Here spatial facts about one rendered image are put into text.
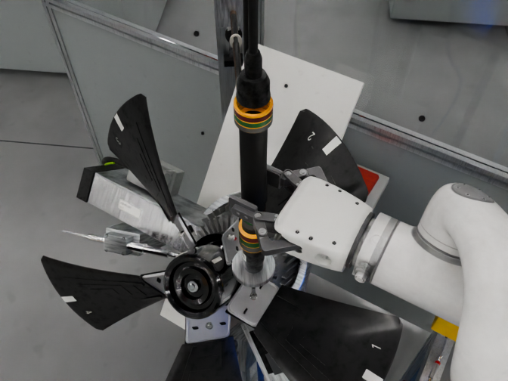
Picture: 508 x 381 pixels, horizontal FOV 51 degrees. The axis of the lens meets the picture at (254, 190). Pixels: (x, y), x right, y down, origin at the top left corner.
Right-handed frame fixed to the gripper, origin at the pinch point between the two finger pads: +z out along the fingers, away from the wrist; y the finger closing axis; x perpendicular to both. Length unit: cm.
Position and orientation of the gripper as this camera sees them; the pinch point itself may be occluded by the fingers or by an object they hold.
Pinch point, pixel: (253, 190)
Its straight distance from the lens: 70.0
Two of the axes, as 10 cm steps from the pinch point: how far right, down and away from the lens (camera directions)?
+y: 5.1, -6.8, 5.3
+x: 0.0, -6.1, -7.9
